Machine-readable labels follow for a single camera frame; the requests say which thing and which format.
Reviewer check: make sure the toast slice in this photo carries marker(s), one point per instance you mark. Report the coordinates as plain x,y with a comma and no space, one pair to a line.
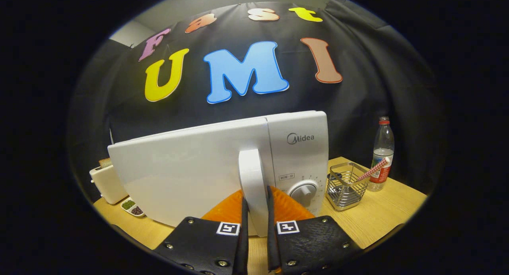
105,162

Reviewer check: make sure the white divided bean dish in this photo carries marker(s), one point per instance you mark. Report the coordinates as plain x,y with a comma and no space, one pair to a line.
132,207

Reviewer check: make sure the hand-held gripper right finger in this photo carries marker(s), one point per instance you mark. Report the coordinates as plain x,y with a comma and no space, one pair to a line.
272,247

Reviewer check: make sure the white microwave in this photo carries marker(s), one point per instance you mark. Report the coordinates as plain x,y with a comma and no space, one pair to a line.
179,175

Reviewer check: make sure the cream toaster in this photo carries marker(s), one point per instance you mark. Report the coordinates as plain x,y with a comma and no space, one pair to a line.
107,185

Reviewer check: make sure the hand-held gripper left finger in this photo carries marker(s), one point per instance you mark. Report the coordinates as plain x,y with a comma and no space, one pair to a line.
244,243

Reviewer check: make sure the clear plastic water bottle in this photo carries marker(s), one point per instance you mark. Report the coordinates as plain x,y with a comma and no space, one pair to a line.
381,147

